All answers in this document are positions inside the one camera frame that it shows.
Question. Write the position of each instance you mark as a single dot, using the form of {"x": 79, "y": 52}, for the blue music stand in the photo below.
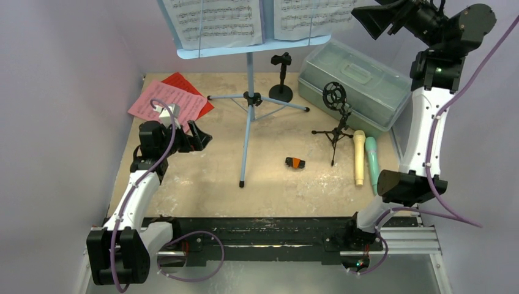
{"x": 252, "y": 98}

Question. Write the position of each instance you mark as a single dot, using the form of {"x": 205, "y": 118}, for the lavender sheet music page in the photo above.
{"x": 262, "y": 21}

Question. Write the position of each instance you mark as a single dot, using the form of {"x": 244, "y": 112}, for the pink sheet music page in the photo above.
{"x": 190, "y": 104}

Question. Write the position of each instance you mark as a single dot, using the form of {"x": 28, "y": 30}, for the white sheet music page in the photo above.
{"x": 301, "y": 19}
{"x": 215, "y": 24}

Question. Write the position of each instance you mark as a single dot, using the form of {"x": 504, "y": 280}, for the red sheet music page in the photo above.
{"x": 179, "y": 81}

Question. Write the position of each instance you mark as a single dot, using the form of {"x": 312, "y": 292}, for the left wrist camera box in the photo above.
{"x": 168, "y": 116}

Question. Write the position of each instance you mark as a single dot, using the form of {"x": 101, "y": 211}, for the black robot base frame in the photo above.
{"x": 329, "y": 240}

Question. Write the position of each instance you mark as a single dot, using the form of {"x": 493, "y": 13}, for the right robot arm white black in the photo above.
{"x": 435, "y": 76}

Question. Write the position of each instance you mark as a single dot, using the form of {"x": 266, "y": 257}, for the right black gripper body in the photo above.
{"x": 396, "y": 18}

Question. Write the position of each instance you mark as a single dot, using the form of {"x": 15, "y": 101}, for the black round-base mic stand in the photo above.
{"x": 281, "y": 91}

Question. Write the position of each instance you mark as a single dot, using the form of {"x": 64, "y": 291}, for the cream yellow microphone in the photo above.
{"x": 359, "y": 143}

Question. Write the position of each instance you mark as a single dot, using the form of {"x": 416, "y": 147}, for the mint green microphone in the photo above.
{"x": 371, "y": 149}

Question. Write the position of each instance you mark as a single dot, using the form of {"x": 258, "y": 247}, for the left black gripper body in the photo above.
{"x": 183, "y": 144}

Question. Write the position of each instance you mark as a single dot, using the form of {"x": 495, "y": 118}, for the green translucent storage case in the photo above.
{"x": 378, "y": 94}

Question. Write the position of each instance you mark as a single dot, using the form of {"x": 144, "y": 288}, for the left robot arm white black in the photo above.
{"x": 121, "y": 251}

